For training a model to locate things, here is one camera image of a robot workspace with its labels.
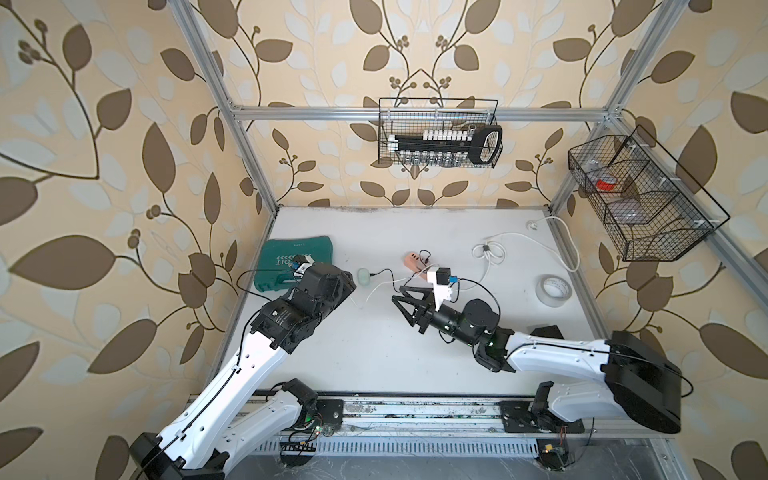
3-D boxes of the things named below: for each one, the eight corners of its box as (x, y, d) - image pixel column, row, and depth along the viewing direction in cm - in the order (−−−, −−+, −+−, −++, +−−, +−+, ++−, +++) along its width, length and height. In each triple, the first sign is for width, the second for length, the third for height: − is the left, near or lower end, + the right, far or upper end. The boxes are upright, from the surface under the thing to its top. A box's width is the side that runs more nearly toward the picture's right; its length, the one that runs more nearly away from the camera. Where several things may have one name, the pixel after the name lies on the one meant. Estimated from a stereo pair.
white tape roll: (540, 307, 96) (545, 301, 93) (531, 280, 102) (535, 274, 99) (571, 307, 96) (577, 301, 93) (560, 280, 102) (565, 274, 99)
